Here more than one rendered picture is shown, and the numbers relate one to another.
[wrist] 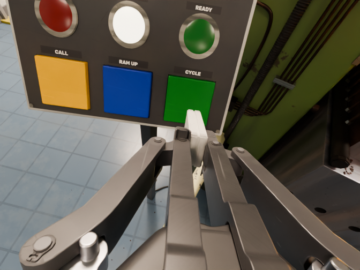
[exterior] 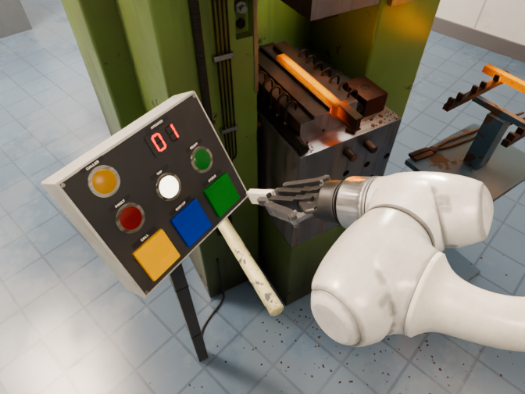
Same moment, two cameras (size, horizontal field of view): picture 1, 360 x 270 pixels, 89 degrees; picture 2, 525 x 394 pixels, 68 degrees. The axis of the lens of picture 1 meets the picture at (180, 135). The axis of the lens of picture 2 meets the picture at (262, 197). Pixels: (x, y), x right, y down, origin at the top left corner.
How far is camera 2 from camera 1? 0.64 m
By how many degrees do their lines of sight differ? 31
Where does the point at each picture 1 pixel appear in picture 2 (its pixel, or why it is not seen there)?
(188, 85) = (216, 186)
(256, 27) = not seen: hidden behind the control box
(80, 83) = (167, 243)
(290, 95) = (238, 132)
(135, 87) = (194, 214)
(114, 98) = (189, 232)
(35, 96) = (144, 283)
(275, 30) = not seen: hidden behind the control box
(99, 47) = (162, 213)
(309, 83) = (243, 116)
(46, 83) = (150, 265)
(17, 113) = not seen: outside the picture
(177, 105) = (219, 202)
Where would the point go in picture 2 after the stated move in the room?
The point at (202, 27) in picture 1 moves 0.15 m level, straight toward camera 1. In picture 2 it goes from (200, 154) to (252, 187)
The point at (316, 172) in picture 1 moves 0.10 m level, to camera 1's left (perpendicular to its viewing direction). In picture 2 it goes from (301, 164) to (279, 184)
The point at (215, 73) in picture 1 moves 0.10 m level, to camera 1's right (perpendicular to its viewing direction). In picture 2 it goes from (221, 167) to (251, 145)
